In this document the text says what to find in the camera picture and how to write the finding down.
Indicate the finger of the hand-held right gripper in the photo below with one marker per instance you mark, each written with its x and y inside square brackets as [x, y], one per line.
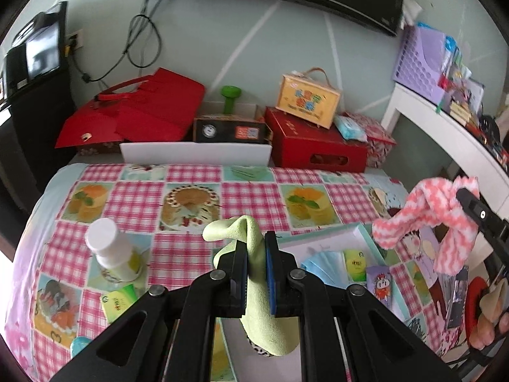
[455, 298]
[477, 211]

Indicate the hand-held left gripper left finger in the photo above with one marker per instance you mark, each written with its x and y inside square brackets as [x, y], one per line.
[240, 278]

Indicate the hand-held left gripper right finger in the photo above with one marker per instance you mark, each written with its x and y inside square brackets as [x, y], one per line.
[272, 278]

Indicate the blue face mask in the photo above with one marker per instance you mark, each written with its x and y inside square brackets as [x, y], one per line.
[318, 266]

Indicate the white tray with teal rim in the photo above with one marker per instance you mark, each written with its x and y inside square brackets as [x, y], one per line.
[314, 246]

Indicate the pink white striped fluffy sock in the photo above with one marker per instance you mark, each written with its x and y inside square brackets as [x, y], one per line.
[421, 207]

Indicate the yellow-green cloth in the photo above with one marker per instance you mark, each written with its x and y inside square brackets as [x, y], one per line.
[262, 334]

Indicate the leopard print cloth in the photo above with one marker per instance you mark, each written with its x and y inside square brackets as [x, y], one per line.
[256, 351]

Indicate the purple wet wipes packet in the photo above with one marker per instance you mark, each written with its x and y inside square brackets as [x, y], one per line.
[379, 286]

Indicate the person's right hand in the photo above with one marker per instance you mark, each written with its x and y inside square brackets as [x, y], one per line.
[491, 314]

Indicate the green tissue packet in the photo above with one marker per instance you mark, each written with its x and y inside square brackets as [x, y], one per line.
[354, 266]
[117, 302]

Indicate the pink checkered printed tablecloth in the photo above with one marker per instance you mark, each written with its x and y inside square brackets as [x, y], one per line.
[246, 183]

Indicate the white desk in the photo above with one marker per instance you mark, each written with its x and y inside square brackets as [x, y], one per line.
[429, 123]

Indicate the red patterned box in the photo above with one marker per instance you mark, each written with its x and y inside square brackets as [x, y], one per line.
[379, 143]

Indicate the row of books and stationery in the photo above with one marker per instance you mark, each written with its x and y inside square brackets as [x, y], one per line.
[463, 87]

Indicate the white foam board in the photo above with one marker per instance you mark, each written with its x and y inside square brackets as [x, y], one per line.
[195, 153]

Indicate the white plastic bottle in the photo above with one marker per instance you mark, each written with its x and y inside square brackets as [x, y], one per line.
[109, 246]

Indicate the dark red box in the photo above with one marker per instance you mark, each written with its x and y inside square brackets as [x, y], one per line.
[302, 143]

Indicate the black cardboard box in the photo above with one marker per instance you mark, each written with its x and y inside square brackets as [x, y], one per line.
[230, 129]

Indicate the light blue wipes pack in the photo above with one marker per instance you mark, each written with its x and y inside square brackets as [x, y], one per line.
[350, 129]

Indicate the purple file organizer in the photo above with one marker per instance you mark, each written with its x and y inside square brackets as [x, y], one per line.
[417, 59]

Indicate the green dumbbell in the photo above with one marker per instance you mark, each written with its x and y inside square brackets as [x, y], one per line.
[230, 101]

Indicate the red gift bag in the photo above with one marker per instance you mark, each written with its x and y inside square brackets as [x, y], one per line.
[171, 99]

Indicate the floral patterned box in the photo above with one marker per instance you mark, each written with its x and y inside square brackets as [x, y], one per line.
[95, 149]

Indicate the red flat gift box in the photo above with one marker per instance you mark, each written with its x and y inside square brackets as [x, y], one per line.
[103, 127]

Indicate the black monitor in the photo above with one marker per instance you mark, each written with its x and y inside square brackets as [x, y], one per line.
[39, 51]

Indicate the wall power outlet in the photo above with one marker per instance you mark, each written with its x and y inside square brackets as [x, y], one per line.
[75, 40]

